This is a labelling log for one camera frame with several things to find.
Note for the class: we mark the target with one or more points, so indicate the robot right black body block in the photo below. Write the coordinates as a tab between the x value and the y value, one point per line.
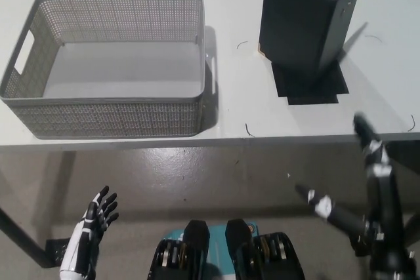
243	253

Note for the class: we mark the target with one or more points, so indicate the robot black body block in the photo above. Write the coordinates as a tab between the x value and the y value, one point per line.
243	253
193	260

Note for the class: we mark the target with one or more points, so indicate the black hardcover notebook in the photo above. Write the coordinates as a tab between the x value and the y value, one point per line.
288	14

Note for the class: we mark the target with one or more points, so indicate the black perforated foot plate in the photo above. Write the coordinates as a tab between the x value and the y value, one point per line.
57	250

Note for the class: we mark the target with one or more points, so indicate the black metal table leg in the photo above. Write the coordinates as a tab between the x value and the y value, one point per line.
23	235

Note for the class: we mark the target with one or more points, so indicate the grey perforated plastic basket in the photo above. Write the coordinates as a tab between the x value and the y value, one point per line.
108	116

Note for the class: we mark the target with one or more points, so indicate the robot left black body block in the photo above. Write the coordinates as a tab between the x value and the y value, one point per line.
193	260

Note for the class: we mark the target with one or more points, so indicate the large black tape patch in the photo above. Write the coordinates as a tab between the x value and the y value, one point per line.
295	83

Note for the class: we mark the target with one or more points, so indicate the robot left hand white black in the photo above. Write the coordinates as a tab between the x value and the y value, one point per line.
83	240

